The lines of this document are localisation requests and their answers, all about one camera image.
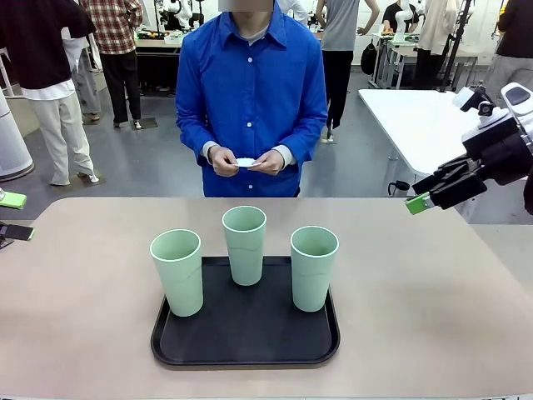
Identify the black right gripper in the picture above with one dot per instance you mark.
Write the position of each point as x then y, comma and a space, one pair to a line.
508, 154

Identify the pale green plastic cup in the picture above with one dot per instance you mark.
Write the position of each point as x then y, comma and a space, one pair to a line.
245, 266
312, 287
183, 291

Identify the white scalloped paper coaster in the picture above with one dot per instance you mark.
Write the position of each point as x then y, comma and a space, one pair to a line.
246, 162

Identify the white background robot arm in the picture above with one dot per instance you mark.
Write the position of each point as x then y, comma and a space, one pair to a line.
401, 21

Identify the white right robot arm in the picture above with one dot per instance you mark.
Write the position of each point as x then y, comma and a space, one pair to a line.
520, 108

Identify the person's left forearm blue sleeve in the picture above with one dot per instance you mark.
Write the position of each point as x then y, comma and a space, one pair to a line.
304, 143

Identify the person's right forearm blue sleeve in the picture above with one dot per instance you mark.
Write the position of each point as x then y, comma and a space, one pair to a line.
191, 137

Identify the person's left hand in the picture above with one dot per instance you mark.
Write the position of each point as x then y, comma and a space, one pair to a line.
272, 162

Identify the person's right hand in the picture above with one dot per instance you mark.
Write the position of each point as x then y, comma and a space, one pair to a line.
222, 160

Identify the white cylindrical air purifier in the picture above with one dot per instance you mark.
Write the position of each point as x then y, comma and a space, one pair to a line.
10, 141

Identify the white table leg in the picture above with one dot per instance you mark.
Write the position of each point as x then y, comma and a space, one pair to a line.
393, 166

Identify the white table top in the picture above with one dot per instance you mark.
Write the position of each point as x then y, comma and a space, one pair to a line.
416, 121

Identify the white background desk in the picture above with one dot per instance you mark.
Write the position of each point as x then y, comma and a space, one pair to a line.
466, 54

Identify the black tripod stand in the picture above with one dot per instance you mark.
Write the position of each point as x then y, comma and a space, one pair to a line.
454, 50

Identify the figure white top grey trousers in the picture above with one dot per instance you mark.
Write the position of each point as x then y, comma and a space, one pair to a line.
85, 83

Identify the black hanging bag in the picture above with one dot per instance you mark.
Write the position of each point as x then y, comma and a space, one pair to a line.
368, 58

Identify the person black top grey trousers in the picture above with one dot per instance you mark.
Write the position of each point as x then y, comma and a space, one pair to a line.
516, 37

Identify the figure in beige coat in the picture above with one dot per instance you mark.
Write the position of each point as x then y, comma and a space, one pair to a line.
433, 25

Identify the figure dark top beige trousers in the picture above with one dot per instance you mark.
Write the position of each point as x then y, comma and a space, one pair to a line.
37, 41

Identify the figure grey shirt black trousers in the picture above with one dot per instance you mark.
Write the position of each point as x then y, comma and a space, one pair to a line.
339, 25

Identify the dark background desk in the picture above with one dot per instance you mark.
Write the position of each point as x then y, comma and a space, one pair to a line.
158, 62

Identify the person in plaid shirt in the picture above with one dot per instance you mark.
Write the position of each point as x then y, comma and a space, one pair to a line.
116, 25

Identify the person in blue shirt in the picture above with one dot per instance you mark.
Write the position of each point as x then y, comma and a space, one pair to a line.
250, 96

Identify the white background humanoid robot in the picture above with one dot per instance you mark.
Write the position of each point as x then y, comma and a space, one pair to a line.
179, 12

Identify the black plastic serving tray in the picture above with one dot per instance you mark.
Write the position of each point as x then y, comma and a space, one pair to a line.
250, 333

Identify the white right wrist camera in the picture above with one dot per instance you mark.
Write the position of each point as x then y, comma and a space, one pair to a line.
470, 100

